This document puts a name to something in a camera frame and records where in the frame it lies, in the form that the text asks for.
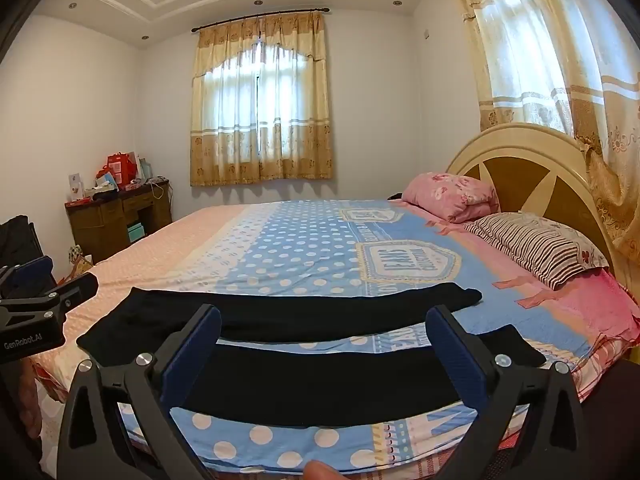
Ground cream wooden headboard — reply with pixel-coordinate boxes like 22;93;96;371
444;122;617;271

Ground person's right hand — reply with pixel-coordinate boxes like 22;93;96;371
304;461;347;480

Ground red gift bag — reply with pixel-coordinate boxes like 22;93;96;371
106;152;140;187

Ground beige floral curtain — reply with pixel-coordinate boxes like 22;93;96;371
446;0;640;263

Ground brown wooden desk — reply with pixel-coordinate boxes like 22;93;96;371
64;181;173;265

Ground floral bag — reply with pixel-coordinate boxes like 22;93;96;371
68;244;94;275

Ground pink cloth pillow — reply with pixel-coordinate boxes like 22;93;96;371
540;266;640;348

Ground black pants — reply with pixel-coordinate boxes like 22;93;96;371
76;282;548;428

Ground pink floral pillow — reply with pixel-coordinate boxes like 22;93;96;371
401;172;501;225

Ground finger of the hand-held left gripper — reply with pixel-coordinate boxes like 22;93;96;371
0;255;57;302
49;272;99;319

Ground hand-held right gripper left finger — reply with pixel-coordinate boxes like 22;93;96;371
56;304;223;480

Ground striped pillow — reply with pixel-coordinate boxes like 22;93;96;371
464;212;611;291

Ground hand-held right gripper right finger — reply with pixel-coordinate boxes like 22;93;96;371
425;304;588;480

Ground polka dot bedsheet bed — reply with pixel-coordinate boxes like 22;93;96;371
30;197;640;480

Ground beige window curtain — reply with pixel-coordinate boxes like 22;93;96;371
189;11;334;187

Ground dark curtain rod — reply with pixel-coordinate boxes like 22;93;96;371
191;8;330;33

